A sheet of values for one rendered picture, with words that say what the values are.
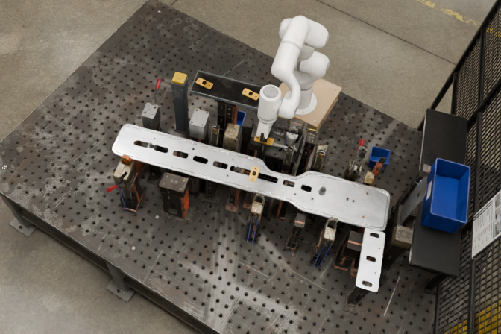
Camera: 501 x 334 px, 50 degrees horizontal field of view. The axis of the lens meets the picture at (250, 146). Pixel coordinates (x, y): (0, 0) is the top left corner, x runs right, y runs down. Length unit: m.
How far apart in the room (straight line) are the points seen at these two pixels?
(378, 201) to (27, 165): 1.85
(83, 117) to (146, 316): 1.23
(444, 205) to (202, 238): 1.20
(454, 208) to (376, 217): 0.38
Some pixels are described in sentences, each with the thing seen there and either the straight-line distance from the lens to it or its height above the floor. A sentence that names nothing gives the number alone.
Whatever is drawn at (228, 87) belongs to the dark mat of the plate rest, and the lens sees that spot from 2.69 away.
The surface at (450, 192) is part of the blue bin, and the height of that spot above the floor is 1.03.
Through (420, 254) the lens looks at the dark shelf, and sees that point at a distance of 2.59.
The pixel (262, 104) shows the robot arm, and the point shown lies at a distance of 2.13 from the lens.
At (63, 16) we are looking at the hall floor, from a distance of 4.77.
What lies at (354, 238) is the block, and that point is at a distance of 2.58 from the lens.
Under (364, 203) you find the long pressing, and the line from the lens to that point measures 2.64.
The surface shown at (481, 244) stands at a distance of 2.46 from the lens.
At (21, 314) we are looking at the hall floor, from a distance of 3.56.
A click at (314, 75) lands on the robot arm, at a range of 2.82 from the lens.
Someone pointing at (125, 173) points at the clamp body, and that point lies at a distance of 2.58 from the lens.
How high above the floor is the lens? 3.29
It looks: 58 degrees down
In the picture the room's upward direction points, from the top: 8 degrees clockwise
